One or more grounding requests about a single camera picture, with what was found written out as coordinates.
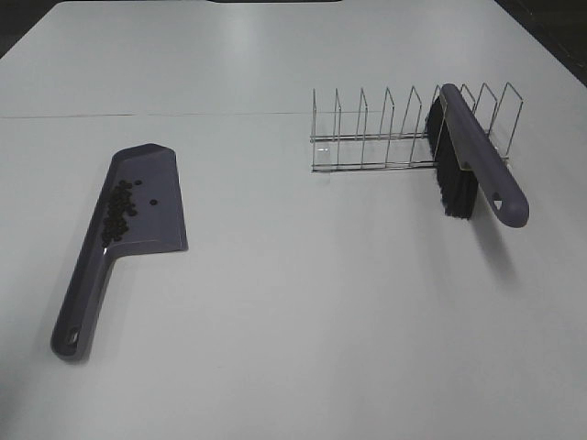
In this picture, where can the purple plastic dustpan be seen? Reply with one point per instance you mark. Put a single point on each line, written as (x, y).
(139, 211)

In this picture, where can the pile of coffee beans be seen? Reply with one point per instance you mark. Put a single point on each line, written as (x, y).
(120, 207)

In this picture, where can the chrome wire rack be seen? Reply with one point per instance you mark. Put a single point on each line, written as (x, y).
(392, 134)

